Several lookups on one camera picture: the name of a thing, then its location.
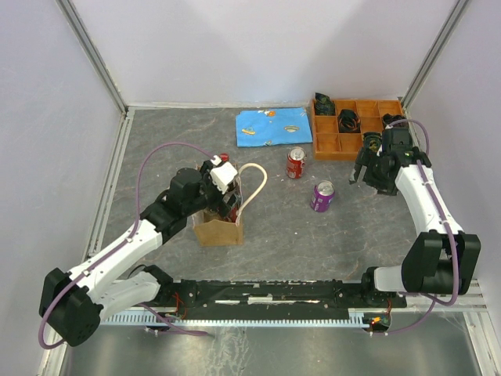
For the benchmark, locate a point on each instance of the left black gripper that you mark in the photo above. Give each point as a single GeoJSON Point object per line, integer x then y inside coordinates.
{"type": "Point", "coordinates": [220, 204]}

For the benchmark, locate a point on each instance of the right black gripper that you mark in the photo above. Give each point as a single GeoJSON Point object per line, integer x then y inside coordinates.
{"type": "Point", "coordinates": [383, 188]}

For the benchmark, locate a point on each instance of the red cola can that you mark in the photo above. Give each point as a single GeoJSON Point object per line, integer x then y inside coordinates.
{"type": "Point", "coordinates": [233, 215]}
{"type": "Point", "coordinates": [296, 162]}

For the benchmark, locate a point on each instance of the purple soda can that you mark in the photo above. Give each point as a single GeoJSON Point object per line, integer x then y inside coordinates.
{"type": "Point", "coordinates": [322, 196]}

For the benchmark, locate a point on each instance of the brown canvas bag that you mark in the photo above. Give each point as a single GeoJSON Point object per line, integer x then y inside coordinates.
{"type": "Point", "coordinates": [212, 230]}

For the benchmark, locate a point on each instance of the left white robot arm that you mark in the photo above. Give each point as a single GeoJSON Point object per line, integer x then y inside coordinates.
{"type": "Point", "coordinates": [76, 302]}

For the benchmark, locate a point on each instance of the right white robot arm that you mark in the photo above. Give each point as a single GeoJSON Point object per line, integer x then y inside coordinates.
{"type": "Point", "coordinates": [441, 262]}

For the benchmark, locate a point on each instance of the dark rolled band yellow print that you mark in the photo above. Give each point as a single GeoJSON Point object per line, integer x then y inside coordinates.
{"type": "Point", "coordinates": [372, 141]}

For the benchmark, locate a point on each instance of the orange wooden divider tray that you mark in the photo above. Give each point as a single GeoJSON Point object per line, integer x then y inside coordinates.
{"type": "Point", "coordinates": [331, 144]}

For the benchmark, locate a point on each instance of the dark rolled band orange accents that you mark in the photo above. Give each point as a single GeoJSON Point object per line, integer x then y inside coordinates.
{"type": "Point", "coordinates": [348, 121]}

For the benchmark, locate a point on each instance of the dark rolled band far-right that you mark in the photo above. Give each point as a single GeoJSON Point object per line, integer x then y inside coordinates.
{"type": "Point", "coordinates": [387, 119]}

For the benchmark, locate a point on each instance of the blue space-print cloth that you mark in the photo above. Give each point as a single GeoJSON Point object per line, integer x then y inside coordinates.
{"type": "Point", "coordinates": [273, 127]}

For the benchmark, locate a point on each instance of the dark rolled band far-left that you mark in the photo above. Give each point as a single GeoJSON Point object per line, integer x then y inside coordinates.
{"type": "Point", "coordinates": [323, 105]}

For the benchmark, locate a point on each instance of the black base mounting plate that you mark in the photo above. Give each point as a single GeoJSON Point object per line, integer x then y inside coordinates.
{"type": "Point", "coordinates": [269, 300]}

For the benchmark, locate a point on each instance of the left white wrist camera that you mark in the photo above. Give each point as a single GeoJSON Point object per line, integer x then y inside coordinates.
{"type": "Point", "coordinates": [222, 174]}

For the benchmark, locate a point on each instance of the blue slotted cable duct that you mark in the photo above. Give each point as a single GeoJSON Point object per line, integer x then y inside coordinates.
{"type": "Point", "coordinates": [143, 317]}

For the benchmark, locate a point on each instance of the right aluminium frame post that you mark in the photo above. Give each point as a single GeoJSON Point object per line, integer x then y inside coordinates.
{"type": "Point", "coordinates": [446, 31]}

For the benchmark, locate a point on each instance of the aluminium frame post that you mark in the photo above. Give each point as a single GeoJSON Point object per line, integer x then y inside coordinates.
{"type": "Point", "coordinates": [77, 25]}
{"type": "Point", "coordinates": [446, 31]}

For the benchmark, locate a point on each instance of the left aluminium frame post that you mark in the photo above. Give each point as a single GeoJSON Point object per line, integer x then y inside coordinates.
{"type": "Point", "coordinates": [77, 25]}

